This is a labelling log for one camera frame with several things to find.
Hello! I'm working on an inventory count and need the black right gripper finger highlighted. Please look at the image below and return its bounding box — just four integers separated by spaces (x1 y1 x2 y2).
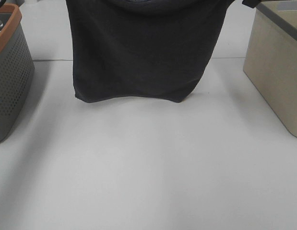
242 0 261 7

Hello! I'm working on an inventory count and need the dark grey towel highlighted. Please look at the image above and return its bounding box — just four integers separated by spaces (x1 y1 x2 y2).
66 0 231 103

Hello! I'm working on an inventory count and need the beige storage box grey rim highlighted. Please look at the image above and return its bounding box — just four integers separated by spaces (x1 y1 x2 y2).
243 0 297 137

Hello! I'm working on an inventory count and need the grey perforated basket orange rim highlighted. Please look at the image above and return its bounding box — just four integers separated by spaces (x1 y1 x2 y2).
0 1 35 142

